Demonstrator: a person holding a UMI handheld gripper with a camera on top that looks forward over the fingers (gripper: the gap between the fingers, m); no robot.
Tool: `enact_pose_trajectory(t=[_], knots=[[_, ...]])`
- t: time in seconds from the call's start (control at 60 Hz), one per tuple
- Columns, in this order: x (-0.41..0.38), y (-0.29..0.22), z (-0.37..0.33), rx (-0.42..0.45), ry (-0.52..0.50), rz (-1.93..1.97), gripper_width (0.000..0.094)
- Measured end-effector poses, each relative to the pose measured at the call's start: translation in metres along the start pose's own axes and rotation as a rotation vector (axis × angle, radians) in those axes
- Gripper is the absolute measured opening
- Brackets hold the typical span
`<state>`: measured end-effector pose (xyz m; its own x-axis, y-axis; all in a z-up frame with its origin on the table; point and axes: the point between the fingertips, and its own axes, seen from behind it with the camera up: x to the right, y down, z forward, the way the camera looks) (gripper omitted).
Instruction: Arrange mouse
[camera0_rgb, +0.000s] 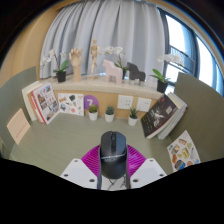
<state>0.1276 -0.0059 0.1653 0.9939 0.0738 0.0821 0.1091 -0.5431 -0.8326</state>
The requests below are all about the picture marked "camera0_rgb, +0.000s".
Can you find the wooden artist mannequin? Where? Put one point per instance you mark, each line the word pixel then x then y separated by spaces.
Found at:
pixel 95 53

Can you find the white orchid in black pot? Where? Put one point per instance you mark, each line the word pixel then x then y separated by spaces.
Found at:
pixel 162 86
pixel 61 76

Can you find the dark-framed window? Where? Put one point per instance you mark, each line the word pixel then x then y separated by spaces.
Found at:
pixel 180 36

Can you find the white wall socket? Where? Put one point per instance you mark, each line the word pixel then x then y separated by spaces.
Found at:
pixel 143 104
pixel 125 102

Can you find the black book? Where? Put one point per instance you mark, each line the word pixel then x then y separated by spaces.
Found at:
pixel 158 116

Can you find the black computer mouse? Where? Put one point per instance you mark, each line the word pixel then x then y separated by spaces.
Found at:
pixel 113 153

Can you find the white orchid plant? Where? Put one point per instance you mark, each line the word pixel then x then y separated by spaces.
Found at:
pixel 115 50

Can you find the round purple sign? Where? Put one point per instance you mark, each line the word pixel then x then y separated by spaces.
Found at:
pixel 90 100

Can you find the tan book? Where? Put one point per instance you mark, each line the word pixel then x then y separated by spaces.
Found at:
pixel 33 108

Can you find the dark wooden horse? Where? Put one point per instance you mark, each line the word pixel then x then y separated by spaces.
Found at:
pixel 135 71

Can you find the pink wooden horse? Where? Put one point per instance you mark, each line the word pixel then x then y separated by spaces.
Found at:
pixel 111 70

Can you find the white card with stickers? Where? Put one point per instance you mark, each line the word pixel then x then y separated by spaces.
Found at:
pixel 70 104

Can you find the red-spined picture book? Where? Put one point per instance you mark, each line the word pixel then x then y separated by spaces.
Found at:
pixel 46 103

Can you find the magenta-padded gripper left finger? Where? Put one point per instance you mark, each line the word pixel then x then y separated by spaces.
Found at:
pixel 78 171

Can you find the colourful sticker card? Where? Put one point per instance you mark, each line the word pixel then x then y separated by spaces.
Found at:
pixel 183 151

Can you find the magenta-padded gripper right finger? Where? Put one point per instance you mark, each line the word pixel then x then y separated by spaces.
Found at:
pixel 148 171

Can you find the small succulent in white pot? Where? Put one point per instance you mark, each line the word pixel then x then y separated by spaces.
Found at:
pixel 109 117
pixel 133 120
pixel 93 115

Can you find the grey curtain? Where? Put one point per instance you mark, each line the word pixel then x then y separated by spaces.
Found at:
pixel 110 23

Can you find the thick white book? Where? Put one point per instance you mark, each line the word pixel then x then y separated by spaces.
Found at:
pixel 28 96

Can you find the green desk divider panel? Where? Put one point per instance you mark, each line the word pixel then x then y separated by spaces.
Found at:
pixel 13 93
pixel 203 110

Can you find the beige booklet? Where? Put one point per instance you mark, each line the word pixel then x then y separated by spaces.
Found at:
pixel 18 126

